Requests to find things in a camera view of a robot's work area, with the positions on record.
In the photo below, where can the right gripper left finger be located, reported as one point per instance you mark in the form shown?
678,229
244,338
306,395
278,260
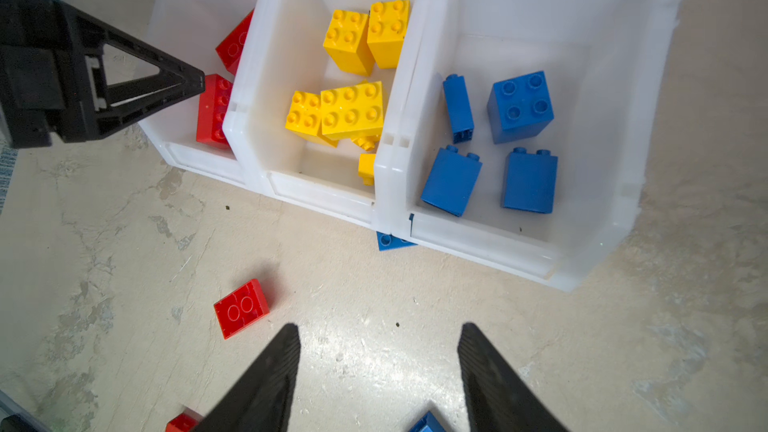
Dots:
262,398

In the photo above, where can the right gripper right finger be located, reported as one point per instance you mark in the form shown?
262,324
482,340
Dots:
496,398

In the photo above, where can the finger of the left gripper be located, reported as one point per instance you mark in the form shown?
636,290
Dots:
65,73

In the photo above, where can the small red lego bottom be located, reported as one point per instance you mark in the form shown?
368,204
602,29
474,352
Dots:
186,421

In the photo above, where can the red lego cluster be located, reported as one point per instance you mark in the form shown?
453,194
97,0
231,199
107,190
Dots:
241,308

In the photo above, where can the large red lego bottom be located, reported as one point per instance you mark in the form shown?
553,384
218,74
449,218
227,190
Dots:
213,105

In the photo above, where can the large red lego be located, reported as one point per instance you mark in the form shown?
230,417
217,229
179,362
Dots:
231,47
213,105

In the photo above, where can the large red lego top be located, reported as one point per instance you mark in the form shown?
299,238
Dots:
231,47

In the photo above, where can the small blue lego top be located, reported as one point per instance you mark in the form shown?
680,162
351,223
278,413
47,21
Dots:
529,181

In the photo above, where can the small blue lego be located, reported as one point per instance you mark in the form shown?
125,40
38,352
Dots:
388,242
529,181

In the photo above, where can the small yellow lego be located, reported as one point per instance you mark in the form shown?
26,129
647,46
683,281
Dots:
366,168

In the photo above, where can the yellow lego cluster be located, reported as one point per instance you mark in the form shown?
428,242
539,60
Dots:
367,143

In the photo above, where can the yellow studded lego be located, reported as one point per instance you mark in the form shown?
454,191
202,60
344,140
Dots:
352,111

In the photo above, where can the yellow lego hollow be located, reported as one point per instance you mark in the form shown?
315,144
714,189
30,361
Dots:
388,25

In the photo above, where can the left white bin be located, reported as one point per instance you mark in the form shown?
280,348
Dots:
188,31

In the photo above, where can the white bin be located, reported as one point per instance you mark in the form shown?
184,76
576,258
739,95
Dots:
523,139
284,54
188,31

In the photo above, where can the small blue lego by bins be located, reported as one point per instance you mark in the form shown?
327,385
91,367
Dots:
388,242

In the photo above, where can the middle white bin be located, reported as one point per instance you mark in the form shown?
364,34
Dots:
284,54

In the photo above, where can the right white bin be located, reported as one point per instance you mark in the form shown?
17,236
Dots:
523,139

